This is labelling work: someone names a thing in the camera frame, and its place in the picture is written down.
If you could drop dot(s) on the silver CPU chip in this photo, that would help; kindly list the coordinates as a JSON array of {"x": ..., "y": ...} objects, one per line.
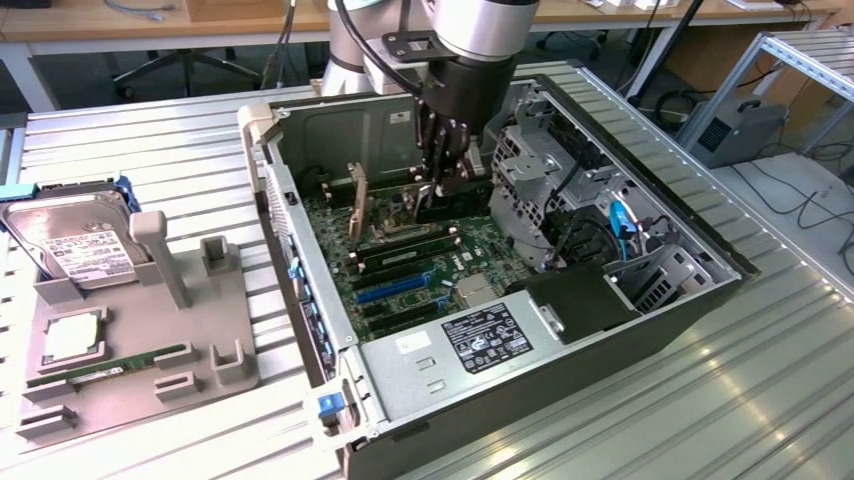
[{"x": 69, "y": 337}]

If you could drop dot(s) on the gray plastic parts rack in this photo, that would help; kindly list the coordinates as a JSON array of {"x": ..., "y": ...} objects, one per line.
[{"x": 133, "y": 320}]

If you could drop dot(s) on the silver metal drive cage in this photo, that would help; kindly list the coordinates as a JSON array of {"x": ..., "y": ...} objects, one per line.
[{"x": 533, "y": 170}]

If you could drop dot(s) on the blue case latch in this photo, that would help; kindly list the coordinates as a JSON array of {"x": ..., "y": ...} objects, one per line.
[{"x": 328, "y": 405}]

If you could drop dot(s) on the aluminium profile frame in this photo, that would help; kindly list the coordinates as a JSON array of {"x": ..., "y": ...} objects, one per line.
[{"x": 800, "y": 50}]

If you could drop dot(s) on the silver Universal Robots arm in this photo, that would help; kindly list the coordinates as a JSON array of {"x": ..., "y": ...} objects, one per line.
[{"x": 480, "y": 25}]

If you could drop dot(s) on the silver disk bay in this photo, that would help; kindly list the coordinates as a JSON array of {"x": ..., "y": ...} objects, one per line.
[{"x": 656, "y": 285}]

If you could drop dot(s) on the hard drive in blue caddy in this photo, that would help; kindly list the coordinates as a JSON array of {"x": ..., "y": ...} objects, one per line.
[{"x": 126, "y": 192}]

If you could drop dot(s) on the silver hard disk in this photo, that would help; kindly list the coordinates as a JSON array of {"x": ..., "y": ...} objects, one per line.
[{"x": 73, "y": 235}]

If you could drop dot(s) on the silver power supply unit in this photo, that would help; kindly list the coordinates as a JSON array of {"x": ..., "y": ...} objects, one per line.
[{"x": 427, "y": 370}]

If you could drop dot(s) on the green motherboard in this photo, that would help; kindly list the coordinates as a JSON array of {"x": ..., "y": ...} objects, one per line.
[{"x": 487, "y": 245}]

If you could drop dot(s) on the black office chair base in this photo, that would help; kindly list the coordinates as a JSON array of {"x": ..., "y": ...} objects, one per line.
[
  {"x": 573, "y": 37},
  {"x": 189, "y": 62}
]

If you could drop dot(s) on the black stand pole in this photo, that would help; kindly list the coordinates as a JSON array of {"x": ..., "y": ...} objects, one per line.
[{"x": 676, "y": 30}]

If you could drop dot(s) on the wooden office desk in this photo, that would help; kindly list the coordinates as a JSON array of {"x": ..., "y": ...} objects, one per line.
[
  {"x": 80, "y": 27},
  {"x": 587, "y": 12}
]

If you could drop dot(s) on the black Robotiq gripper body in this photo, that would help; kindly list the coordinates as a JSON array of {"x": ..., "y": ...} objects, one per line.
[{"x": 473, "y": 90}]

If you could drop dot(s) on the low-profile graphics card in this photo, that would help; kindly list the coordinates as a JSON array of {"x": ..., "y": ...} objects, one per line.
[{"x": 467, "y": 205}]

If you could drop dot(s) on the black expansion slot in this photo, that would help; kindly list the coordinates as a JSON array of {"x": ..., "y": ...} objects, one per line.
[
  {"x": 389, "y": 277},
  {"x": 400, "y": 312},
  {"x": 407, "y": 325}
]

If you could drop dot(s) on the open dark PC case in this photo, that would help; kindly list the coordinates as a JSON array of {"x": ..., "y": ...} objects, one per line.
[{"x": 600, "y": 360}]

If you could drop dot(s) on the silver chipset heatsink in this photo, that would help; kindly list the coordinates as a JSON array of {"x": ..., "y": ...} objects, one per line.
[{"x": 476, "y": 292}]

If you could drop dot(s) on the blue expansion slot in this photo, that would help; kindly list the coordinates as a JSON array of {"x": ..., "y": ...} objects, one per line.
[{"x": 393, "y": 292}]

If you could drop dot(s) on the wrist camera with black bracket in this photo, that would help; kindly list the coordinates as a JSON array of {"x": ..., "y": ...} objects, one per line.
[{"x": 409, "y": 45}]

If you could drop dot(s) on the green RAM stick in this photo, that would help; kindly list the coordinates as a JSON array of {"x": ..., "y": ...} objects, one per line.
[
  {"x": 393, "y": 256},
  {"x": 126, "y": 365}
]

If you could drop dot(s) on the black case fan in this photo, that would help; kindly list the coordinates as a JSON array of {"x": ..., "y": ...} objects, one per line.
[{"x": 587, "y": 245}]

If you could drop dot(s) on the black plastic air shroud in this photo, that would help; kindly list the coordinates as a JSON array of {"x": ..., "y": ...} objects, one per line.
[{"x": 580, "y": 300}]

